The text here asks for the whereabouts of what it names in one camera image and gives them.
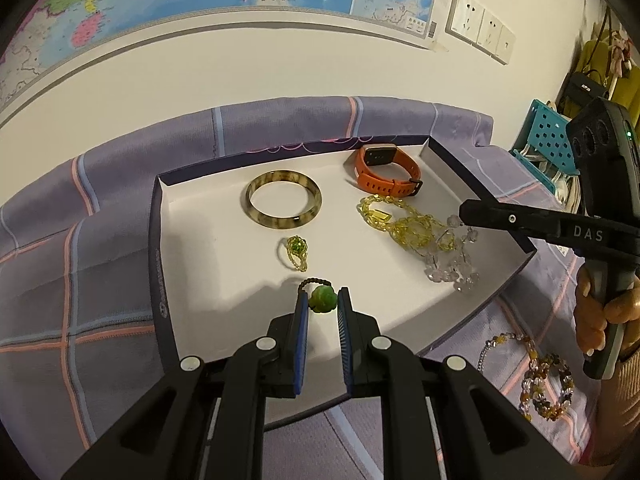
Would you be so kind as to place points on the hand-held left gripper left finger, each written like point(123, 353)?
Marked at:
point(300, 340)

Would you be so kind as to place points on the amber mottled bangle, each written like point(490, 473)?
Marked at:
point(248, 200)

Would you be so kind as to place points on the person's right forearm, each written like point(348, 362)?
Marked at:
point(622, 410)

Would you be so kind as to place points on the purple plaid blanket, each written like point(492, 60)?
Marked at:
point(75, 240)

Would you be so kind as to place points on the teal plastic basket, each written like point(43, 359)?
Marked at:
point(547, 135)

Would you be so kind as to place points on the orange smart watch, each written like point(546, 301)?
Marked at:
point(385, 185)

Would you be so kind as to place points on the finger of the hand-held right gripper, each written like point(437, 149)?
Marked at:
point(500, 217)

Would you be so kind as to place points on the black hanging bag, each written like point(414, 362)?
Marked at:
point(585, 87)

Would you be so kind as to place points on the white wall socket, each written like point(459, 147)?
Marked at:
point(462, 15)
point(490, 30)

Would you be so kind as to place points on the small hanging doll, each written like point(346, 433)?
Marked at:
point(622, 52)

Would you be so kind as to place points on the person's right hand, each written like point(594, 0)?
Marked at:
point(587, 310)

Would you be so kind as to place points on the white wall switch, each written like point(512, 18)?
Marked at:
point(505, 45)

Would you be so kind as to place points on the dark purple shallow box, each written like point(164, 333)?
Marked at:
point(210, 260)

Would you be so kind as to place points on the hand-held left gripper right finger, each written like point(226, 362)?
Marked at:
point(345, 340)

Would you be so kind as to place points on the yellow hanging garment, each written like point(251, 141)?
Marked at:
point(597, 50)

